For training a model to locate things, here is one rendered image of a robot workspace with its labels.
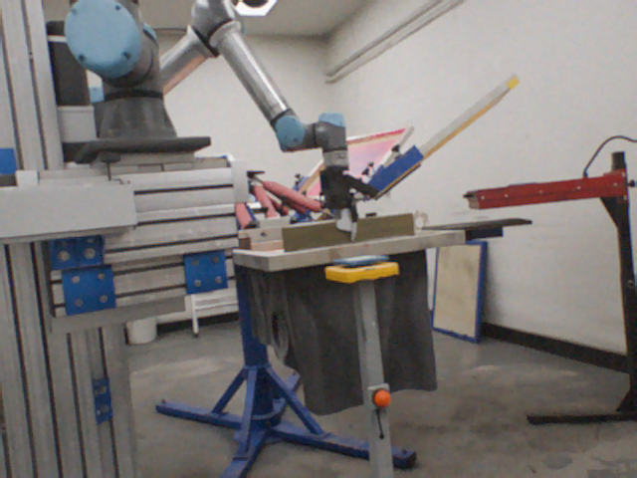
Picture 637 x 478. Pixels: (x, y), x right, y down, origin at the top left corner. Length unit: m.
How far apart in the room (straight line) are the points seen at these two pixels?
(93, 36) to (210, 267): 0.49
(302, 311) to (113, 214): 0.72
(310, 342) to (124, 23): 0.94
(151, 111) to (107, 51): 0.17
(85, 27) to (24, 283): 0.53
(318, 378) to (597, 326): 2.47
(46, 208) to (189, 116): 5.34
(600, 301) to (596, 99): 1.14
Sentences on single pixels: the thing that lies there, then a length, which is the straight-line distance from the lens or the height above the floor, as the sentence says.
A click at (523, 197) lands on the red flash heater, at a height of 1.05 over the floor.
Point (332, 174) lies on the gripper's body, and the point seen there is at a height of 1.19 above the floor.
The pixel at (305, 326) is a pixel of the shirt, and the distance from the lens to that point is 1.61.
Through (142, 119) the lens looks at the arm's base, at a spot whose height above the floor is 1.30.
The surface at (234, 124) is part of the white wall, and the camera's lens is 6.40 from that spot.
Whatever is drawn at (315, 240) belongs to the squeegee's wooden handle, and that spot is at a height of 1.01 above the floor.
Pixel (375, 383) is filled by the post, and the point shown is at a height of 0.68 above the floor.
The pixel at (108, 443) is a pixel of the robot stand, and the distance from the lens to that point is 1.48.
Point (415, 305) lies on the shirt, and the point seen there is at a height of 0.78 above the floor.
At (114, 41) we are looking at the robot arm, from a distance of 1.09.
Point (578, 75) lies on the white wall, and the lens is 3.81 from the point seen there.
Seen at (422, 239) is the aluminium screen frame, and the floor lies 0.98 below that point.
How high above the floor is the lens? 1.09
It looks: 3 degrees down
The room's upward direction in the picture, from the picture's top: 6 degrees counter-clockwise
